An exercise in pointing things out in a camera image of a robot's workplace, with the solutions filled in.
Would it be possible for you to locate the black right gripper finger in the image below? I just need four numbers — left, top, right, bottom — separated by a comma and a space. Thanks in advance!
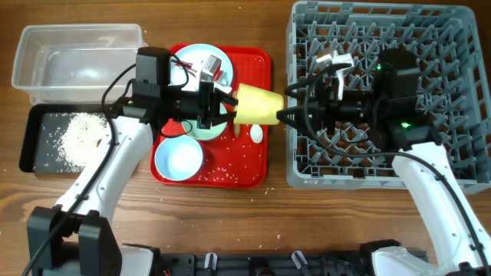
284, 79, 318, 100
276, 107, 308, 133

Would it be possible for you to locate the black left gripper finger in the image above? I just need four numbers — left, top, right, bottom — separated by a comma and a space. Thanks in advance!
214, 88, 239, 106
210, 111, 236, 126

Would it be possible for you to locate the yellow cup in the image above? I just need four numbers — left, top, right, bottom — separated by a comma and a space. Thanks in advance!
234, 84, 284, 125

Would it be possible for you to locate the red sauce packet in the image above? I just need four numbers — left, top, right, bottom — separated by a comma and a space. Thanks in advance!
176, 61, 223, 81

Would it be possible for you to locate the light blue bowl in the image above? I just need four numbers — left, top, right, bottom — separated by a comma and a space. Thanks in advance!
153, 136, 203, 182

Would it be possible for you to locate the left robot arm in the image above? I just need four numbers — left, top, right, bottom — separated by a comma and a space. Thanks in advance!
23, 47, 239, 275

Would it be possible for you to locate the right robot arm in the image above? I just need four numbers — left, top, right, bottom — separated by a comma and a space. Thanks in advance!
276, 48, 490, 275

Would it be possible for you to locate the grey dishwasher rack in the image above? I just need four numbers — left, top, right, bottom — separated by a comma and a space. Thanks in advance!
285, 1, 490, 194

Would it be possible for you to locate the brown carrot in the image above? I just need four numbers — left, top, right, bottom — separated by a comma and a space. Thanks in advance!
232, 91, 242, 138

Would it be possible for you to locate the white plastic spoon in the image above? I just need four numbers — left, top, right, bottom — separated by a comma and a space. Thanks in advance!
249, 124, 264, 144

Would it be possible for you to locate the light blue plate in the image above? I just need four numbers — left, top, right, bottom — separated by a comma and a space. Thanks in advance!
176, 44, 233, 94

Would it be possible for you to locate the red plastic tray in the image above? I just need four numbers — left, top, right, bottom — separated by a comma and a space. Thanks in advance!
150, 44, 272, 189

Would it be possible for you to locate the white rice pile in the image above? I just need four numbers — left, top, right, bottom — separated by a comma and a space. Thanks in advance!
47, 113, 110, 173

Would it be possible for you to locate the clear plastic bin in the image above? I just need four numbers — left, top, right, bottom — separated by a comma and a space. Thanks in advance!
11, 24, 147, 104

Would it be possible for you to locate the black tray bin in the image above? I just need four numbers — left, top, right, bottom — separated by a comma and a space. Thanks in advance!
19, 103, 110, 173

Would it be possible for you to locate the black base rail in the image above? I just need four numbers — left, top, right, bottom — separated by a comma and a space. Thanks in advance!
122, 240, 429, 276

